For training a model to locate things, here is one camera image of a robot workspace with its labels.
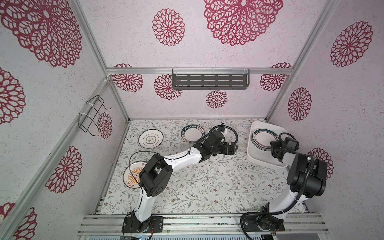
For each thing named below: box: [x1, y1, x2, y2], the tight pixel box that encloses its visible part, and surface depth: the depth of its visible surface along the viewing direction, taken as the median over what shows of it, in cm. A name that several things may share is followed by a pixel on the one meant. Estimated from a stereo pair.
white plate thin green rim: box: [138, 129, 164, 149], surface depth 111 cm
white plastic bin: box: [247, 121, 289, 168], surface depth 103 cm
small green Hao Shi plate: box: [181, 124, 205, 143], surface depth 115 cm
